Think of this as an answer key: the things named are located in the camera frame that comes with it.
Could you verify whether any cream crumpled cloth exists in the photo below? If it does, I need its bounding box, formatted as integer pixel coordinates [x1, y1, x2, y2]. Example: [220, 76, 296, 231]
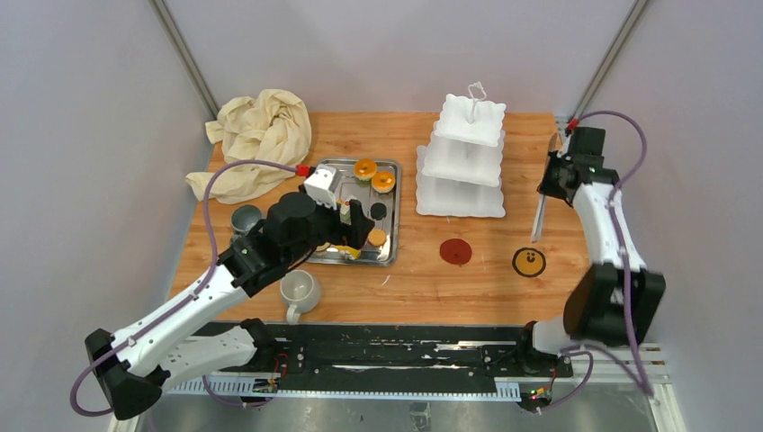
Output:
[205, 89, 312, 204]

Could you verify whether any yellow cake slice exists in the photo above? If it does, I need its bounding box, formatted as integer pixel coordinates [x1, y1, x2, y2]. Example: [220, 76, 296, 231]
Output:
[337, 246, 361, 260]

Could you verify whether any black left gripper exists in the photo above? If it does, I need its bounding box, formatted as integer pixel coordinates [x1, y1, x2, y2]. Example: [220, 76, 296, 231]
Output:
[285, 184, 374, 266]

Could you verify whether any grey metal cup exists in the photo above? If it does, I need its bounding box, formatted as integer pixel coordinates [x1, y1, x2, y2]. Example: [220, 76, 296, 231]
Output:
[230, 204, 263, 237]

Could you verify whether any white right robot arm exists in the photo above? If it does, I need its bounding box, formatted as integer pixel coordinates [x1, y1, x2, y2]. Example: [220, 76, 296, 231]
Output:
[514, 126, 666, 375]

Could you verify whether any white three-tier dessert stand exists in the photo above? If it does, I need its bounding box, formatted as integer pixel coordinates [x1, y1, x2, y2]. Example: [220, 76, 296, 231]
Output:
[416, 82, 507, 219]

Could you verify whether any red apple coaster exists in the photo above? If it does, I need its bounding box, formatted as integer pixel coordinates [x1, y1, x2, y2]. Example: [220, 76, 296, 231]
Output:
[439, 238, 472, 266]

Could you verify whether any orange topped tart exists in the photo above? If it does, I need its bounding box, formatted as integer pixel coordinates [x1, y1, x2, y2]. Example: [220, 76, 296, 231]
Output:
[371, 171, 397, 194]
[353, 158, 378, 182]

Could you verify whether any white ceramic mug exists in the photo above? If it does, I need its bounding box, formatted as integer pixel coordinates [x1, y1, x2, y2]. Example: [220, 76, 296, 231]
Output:
[279, 270, 322, 326]

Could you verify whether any green layered cake slice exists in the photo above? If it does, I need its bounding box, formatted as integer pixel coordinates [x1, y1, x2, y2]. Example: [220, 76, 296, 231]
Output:
[339, 200, 352, 225]

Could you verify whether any black sandwich cookie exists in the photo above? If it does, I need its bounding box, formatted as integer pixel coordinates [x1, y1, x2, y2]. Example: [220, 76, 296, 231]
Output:
[370, 202, 388, 221]

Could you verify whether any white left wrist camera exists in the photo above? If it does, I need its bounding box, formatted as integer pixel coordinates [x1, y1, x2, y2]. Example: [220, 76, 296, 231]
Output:
[303, 164, 342, 210]

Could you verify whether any stainless steel tray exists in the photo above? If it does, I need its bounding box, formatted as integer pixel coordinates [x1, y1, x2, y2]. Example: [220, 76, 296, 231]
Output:
[309, 157, 402, 266]

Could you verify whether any yellow round biscuit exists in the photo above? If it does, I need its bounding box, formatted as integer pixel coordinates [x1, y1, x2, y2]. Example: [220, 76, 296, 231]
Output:
[367, 229, 387, 248]

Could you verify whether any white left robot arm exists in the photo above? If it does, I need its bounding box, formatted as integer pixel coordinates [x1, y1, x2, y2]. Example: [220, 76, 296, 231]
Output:
[85, 192, 374, 420]

